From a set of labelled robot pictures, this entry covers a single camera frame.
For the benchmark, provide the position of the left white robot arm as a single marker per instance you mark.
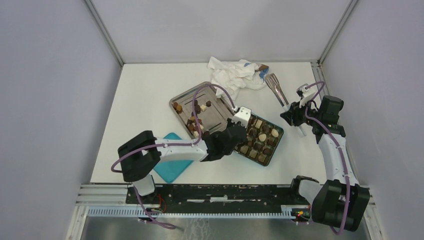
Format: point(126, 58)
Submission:
point(141, 154)

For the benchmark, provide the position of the white square chocolate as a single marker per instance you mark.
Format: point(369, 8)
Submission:
point(203, 108)

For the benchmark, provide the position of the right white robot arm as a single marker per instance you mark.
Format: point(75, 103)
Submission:
point(340, 202)

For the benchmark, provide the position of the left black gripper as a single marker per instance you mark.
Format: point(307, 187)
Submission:
point(229, 123)

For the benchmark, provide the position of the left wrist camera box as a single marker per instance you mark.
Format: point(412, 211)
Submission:
point(242, 116)

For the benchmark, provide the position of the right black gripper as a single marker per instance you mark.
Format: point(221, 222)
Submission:
point(292, 115)

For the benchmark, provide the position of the caramel ridged chocolate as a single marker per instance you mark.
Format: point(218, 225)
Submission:
point(179, 108)

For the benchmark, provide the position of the white oval chocolate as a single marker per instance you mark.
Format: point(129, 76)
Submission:
point(275, 133)

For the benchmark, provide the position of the white shell chocolate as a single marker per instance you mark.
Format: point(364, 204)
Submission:
point(262, 137)

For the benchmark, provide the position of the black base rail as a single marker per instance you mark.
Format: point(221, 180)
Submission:
point(222, 198)

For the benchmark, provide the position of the steel tongs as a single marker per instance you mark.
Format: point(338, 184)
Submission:
point(274, 85)

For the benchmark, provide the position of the teal chocolate box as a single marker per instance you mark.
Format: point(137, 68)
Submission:
point(255, 150)

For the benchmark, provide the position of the steel tray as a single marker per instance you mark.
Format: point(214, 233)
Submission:
point(214, 119)

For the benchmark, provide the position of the white crumpled cloth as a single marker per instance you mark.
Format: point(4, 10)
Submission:
point(236, 75)

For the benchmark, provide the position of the teal box lid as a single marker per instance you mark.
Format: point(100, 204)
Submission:
point(169, 171)

